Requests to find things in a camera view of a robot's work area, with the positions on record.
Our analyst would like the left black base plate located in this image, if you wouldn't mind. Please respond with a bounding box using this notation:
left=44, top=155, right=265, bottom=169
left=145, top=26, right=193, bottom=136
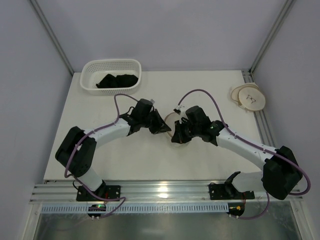
left=76, top=182, right=121, bottom=202

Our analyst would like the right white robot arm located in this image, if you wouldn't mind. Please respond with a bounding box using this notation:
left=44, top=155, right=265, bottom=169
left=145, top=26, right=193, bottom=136
left=171, top=105, right=303, bottom=200

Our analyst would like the white plastic basket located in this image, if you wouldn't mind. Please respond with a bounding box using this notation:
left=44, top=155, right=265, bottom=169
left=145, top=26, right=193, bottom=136
left=79, top=59, right=142, bottom=96

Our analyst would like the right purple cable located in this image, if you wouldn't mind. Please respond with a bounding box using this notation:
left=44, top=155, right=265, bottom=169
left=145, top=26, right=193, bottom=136
left=176, top=89, right=312, bottom=221

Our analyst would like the right aluminium side rail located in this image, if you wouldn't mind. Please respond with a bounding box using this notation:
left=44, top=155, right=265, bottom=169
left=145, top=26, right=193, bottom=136
left=241, top=69, right=281, bottom=148

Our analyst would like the right controller board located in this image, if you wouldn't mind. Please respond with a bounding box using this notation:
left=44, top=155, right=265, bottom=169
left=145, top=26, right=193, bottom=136
left=226, top=204, right=245, bottom=219

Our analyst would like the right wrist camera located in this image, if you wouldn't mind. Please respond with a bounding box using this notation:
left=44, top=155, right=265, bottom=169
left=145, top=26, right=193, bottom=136
left=173, top=105, right=186, bottom=115

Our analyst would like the right aluminium frame post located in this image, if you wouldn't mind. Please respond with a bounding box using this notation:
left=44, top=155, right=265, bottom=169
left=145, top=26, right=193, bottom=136
left=249, top=0, right=297, bottom=75

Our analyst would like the black bra in basket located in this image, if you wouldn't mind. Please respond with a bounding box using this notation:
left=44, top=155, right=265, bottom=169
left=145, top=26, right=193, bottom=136
left=96, top=74, right=138, bottom=89

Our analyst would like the left aluminium frame post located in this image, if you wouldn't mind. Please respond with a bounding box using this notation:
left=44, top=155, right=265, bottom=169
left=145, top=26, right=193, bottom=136
left=28, top=0, right=75, bottom=76

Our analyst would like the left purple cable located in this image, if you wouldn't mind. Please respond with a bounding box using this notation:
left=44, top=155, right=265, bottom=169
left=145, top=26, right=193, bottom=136
left=64, top=94, right=140, bottom=223

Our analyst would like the left controller board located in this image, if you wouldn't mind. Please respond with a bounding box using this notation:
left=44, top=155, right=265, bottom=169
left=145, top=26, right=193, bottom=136
left=87, top=204, right=106, bottom=219

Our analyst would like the white mesh laundry bag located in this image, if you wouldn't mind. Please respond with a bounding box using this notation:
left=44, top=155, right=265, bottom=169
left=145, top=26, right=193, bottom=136
left=164, top=111, right=190, bottom=149

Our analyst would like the controller board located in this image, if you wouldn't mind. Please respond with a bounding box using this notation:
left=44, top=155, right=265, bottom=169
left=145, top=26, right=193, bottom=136
left=226, top=204, right=245, bottom=219
left=87, top=204, right=106, bottom=219

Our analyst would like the aluminium frame post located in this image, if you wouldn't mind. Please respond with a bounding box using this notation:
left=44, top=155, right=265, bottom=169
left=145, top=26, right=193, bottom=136
left=249, top=0, right=297, bottom=75
left=28, top=0, right=75, bottom=76

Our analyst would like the purple cable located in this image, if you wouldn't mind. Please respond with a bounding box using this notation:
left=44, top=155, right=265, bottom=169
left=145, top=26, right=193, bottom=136
left=176, top=89, right=312, bottom=221
left=64, top=94, right=140, bottom=223

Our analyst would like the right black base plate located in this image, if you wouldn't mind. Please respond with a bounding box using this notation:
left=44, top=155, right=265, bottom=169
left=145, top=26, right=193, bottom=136
left=208, top=182, right=255, bottom=200

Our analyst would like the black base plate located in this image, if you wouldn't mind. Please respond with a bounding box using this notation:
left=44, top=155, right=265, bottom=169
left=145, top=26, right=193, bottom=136
left=208, top=182, right=255, bottom=200
left=76, top=182, right=121, bottom=202

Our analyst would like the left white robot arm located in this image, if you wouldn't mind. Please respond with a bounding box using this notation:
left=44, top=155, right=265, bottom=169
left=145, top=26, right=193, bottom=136
left=55, top=98, right=171, bottom=202

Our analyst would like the aluminium front rail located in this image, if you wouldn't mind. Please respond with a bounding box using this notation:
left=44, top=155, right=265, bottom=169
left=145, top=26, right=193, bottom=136
left=29, top=180, right=305, bottom=205

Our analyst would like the slotted grey cable duct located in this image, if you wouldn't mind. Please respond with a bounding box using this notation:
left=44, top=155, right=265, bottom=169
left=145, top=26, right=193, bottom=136
left=40, top=202, right=228, bottom=214

